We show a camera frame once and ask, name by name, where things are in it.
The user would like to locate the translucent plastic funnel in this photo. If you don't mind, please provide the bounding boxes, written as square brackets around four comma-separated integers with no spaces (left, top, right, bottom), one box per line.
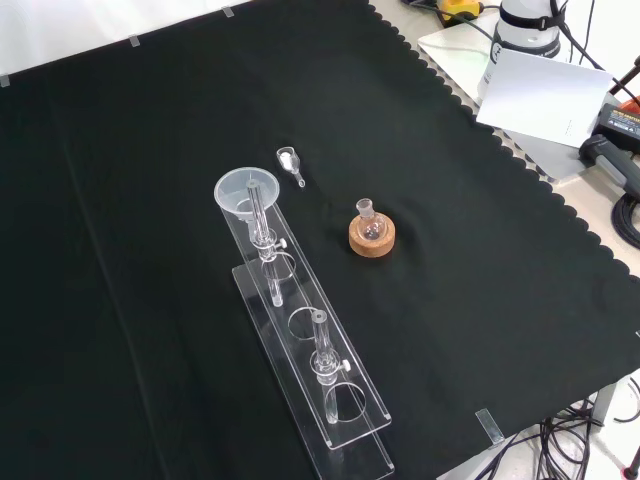
[213,166,280,246]

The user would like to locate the clear acrylic funnel stand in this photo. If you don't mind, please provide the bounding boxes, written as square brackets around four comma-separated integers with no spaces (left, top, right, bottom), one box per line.
[215,178,396,480]

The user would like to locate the glass round-bottom flask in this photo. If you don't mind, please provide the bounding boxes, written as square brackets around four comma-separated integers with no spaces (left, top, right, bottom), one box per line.
[355,197,388,242]

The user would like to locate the black cloth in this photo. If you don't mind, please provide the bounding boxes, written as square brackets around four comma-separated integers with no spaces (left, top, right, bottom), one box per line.
[0,0,640,480]

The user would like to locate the pale board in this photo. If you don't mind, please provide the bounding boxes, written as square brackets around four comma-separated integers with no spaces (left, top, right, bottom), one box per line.
[416,19,596,182]

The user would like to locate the white card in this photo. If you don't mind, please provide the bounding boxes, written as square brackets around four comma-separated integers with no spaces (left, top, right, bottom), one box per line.
[475,47,614,149]

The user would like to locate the yellow stop button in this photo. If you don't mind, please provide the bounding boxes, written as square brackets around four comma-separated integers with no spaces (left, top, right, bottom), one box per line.
[437,0,485,27]

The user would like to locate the black and orange power adapter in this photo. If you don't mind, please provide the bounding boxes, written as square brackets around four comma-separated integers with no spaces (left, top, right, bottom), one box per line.
[597,99,640,146]

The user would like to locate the grey table leg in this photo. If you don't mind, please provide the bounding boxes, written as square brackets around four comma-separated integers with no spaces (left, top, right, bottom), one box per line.
[592,382,619,427]

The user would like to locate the black tripod pole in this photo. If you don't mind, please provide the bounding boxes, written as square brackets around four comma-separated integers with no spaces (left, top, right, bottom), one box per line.
[607,54,640,101]

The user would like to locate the cork ring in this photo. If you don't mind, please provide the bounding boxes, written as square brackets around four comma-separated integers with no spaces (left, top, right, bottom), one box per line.
[348,212,397,259]

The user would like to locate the black and grey handle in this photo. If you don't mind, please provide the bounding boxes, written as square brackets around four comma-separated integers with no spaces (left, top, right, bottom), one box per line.
[578,133,640,194]

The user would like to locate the coiled black cable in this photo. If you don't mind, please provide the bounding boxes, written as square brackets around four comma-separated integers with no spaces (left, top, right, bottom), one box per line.
[612,192,640,247]

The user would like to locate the tangled black floor cables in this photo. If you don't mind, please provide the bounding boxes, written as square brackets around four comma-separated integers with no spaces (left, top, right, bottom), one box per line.
[479,374,640,480]

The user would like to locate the black cable at arm base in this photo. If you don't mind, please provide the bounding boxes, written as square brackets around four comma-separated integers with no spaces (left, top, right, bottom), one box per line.
[548,0,615,76]

